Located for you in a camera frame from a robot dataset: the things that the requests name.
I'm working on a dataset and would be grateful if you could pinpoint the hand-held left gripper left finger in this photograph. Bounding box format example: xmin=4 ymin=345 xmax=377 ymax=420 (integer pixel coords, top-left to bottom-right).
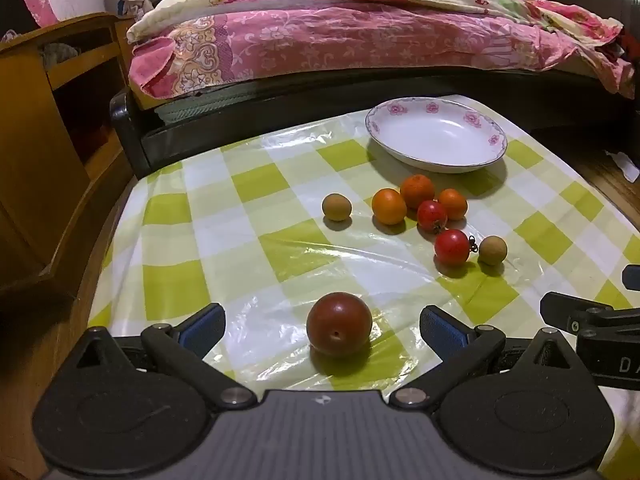
xmin=62 ymin=303 xmax=258 ymax=411

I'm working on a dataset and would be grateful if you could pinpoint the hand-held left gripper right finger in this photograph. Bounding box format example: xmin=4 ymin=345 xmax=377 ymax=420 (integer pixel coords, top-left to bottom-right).
xmin=390 ymin=305 xmax=583 ymax=410

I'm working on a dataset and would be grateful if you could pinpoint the red cherry tomato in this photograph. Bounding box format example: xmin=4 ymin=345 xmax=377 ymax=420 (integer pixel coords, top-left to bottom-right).
xmin=434 ymin=229 xmax=476 ymax=267
xmin=417 ymin=200 xmax=448 ymax=233

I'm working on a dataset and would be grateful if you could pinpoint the brown longan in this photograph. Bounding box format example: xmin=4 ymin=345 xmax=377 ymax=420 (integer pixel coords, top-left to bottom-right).
xmin=322 ymin=193 xmax=352 ymax=222
xmin=478 ymin=235 xmax=508 ymax=266

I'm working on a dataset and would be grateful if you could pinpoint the large dark red tomato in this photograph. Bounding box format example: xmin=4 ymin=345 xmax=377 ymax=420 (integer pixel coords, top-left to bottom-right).
xmin=306 ymin=292 xmax=374 ymax=358

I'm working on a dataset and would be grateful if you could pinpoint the small orange mandarin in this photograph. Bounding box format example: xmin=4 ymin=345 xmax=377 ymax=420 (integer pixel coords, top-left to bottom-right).
xmin=438 ymin=188 xmax=469 ymax=221

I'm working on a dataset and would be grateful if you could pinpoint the light orange mandarin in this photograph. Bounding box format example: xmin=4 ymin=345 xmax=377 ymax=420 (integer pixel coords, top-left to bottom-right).
xmin=371 ymin=188 xmax=408 ymax=225

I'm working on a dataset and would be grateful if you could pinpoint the deep orange mandarin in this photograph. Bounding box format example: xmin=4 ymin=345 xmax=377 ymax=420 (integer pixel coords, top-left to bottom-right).
xmin=400 ymin=174 xmax=436 ymax=209

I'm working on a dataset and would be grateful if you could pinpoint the white floral rimmed plate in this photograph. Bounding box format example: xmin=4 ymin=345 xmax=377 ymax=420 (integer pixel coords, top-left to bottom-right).
xmin=364 ymin=97 xmax=508 ymax=174

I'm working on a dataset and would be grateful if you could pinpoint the white paper scrap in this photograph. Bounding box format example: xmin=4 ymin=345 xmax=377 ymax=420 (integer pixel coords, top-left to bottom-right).
xmin=604 ymin=149 xmax=640 ymax=184

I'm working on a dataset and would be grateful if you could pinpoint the green white checked tablecloth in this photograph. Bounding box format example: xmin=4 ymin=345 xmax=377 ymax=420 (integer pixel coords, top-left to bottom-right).
xmin=87 ymin=94 xmax=640 ymax=480

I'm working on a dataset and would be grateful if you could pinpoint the wooden cabinet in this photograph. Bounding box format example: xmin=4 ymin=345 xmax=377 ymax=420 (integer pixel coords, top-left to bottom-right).
xmin=0 ymin=12 xmax=137 ymax=302

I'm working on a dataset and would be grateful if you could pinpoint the grey cloth bundle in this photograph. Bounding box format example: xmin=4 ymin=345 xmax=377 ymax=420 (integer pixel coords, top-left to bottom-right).
xmin=42 ymin=42 xmax=81 ymax=69

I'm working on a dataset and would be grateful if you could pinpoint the pink floral blanket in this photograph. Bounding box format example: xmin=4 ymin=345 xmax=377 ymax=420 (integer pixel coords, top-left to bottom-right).
xmin=128 ymin=5 xmax=637 ymax=102

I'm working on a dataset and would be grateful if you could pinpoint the black bed frame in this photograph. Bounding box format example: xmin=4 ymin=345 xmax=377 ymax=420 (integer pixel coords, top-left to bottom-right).
xmin=109 ymin=0 xmax=640 ymax=179

